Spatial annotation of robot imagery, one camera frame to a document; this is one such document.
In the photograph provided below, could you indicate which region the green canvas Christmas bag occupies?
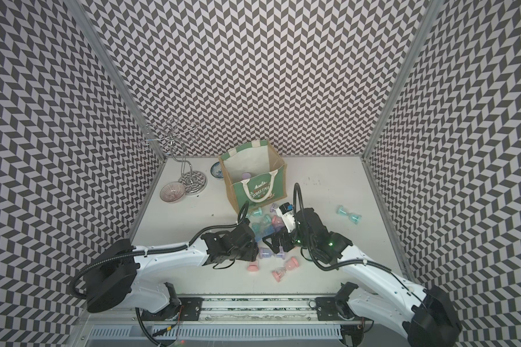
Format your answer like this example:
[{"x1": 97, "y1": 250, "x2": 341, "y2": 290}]
[{"x1": 219, "y1": 140, "x2": 287, "y2": 212}]

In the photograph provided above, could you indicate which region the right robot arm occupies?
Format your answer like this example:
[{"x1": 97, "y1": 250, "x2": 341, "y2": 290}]
[{"x1": 275, "y1": 184, "x2": 463, "y2": 346}]

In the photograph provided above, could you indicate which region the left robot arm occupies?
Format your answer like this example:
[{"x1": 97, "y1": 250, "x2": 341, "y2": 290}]
[{"x1": 68, "y1": 204, "x2": 258, "y2": 313}]

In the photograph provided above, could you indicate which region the blue hourglass centre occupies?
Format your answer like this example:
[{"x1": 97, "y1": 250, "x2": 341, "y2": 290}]
[{"x1": 255, "y1": 226, "x2": 276, "y2": 242}]

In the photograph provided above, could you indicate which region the green hourglass centre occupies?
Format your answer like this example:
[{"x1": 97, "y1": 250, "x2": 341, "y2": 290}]
[{"x1": 250, "y1": 215, "x2": 271, "y2": 235}]

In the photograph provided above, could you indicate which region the pink hourglass left front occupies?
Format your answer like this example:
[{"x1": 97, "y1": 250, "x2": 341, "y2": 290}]
[{"x1": 247, "y1": 260, "x2": 260, "y2": 273}]

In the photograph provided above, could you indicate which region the green hourglass far right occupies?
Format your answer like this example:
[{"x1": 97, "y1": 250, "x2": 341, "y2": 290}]
[{"x1": 337, "y1": 205, "x2": 362, "y2": 224}]

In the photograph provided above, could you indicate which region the blue white ceramic bowl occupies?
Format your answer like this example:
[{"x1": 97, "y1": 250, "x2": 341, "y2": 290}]
[{"x1": 210, "y1": 161, "x2": 224, "y2": 180}]

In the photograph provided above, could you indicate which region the pink glass bowl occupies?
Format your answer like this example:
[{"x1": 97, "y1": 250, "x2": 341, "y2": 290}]
[{"x1": 159, "y1": 182, "x2": 186, "y2": 203}]

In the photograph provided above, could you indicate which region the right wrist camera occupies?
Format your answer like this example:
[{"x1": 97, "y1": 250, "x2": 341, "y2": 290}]
[{"x1": 276, "y1": 202, "x2": 296, "y2": 233}]

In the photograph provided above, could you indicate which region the metal base rail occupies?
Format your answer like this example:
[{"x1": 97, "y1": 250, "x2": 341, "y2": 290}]
[{"x1": 77, "y1": 294, "x2": 444, "y2": 325}]

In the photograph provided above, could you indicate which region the silver wire stand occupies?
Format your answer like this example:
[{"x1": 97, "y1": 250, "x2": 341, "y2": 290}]
[{"x1": 142, "y1": 122, "x2": 208, "y2": 195}]

